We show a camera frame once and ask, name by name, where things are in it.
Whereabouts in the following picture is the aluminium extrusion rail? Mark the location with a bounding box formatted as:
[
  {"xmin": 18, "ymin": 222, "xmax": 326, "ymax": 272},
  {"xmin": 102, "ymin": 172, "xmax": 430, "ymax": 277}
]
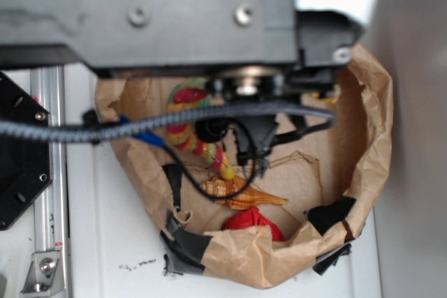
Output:
[{"xmin": 31, "ymin": 66, "xmax": 73, "ymax": 297}]

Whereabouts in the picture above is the brown paper bag container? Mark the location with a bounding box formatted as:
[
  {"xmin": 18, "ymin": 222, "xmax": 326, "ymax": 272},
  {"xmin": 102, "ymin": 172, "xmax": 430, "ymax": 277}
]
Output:
[{"xmin": 111, "ymin": 45, "xmax": 393, "ymax": 289}]

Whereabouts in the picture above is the silver corner bracket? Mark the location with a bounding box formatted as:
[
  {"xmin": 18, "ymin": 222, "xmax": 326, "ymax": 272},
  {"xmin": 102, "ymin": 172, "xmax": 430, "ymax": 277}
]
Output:
[{"xmin": 20, "ymin": 251, "xmax": 66, "ymax": 297}]

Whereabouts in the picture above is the grey braided cable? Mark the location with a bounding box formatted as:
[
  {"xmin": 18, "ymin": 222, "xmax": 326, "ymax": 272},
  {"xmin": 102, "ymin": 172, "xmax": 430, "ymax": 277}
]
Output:
[{"xmin": 0, "ymin": 99, "xmax": 337, "ymax": 145}]

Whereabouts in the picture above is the orange striped conch shell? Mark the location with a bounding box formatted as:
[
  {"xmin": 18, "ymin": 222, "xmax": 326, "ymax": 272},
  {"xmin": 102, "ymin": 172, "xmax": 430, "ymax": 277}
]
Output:
[{"xmin": 200, "ymin": 175, "xmax": 288, "ymax": 210}]

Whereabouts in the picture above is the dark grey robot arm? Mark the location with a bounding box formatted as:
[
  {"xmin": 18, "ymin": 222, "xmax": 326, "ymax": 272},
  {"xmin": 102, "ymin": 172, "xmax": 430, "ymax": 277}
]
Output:
[{"xmin": 1, "ymin": 0, "xmax": 376, "ymax": 165}]

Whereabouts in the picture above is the thin black wire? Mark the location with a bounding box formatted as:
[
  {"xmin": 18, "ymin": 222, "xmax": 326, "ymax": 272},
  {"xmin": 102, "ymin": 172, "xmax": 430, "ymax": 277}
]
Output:
[{"xmin": 153, "ymin": 119, "xmax": 270, "ymax": 203}]

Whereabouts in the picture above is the red crumpled cloth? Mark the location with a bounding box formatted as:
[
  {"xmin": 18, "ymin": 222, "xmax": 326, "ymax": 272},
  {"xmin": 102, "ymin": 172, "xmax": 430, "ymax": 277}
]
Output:
[{"xmin": 223, "ymin": 207, "xmax": 286, "ymax": 241}]

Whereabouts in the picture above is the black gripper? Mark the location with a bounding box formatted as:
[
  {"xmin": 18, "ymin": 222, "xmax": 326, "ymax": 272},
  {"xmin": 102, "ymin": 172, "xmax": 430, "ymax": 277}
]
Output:
[{"xmin": 196, "ymin": 67, "xmax": 337, "ymax": 171}]

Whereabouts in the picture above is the multicolored twisted rope toy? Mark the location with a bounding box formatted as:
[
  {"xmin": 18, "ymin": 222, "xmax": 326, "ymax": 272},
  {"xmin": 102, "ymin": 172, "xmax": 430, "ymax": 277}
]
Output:
[{"xmin": 166, "ymin": 77, "xmax": 235, "ymax": 180}]

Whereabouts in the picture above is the black hexagonal mount plate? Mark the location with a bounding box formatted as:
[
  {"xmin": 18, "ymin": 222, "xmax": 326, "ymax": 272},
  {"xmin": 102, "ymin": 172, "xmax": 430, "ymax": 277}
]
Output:
[{"xmin": 1, "ymin": 73, "xmax": 52, "ymax": 231}]

